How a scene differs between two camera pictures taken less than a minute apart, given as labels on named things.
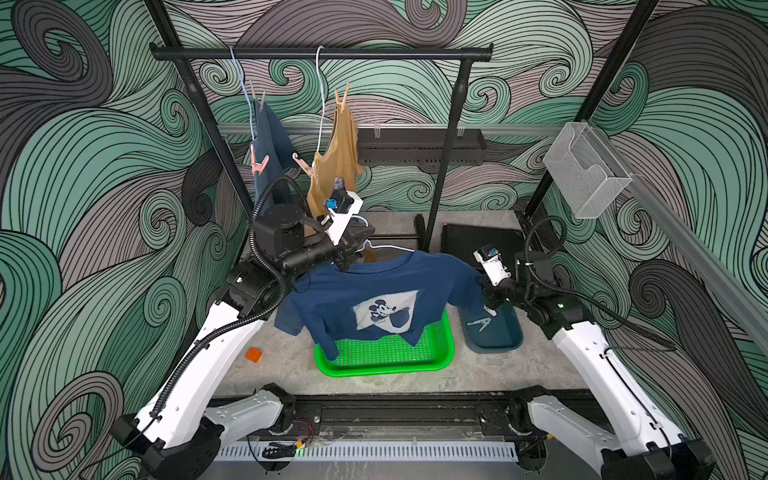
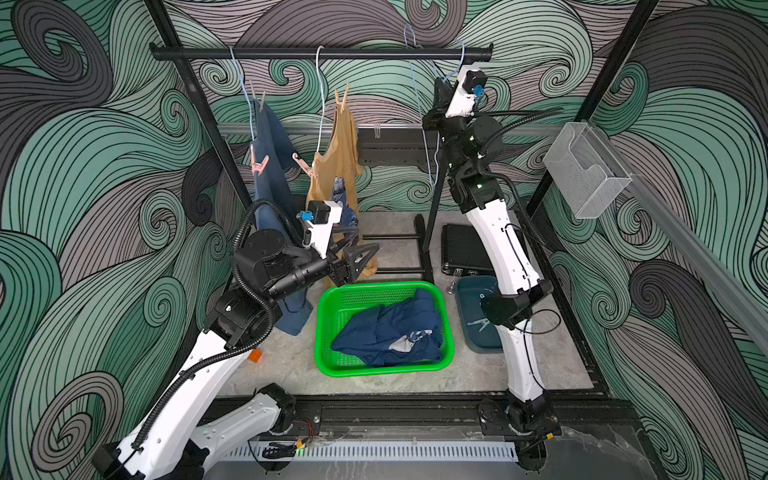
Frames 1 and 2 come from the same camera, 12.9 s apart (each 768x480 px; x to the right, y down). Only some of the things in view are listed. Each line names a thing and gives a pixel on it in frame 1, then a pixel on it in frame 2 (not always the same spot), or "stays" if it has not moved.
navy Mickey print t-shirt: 388,294 -> 403,331
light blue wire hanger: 383,246 -> 441,78
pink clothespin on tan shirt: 303,165 stays
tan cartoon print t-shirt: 338,161 stays
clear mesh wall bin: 584,168 stays
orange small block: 253,354 stays
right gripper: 490,298 -> 442,121
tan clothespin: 342,104 stays
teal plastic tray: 486,333 stays
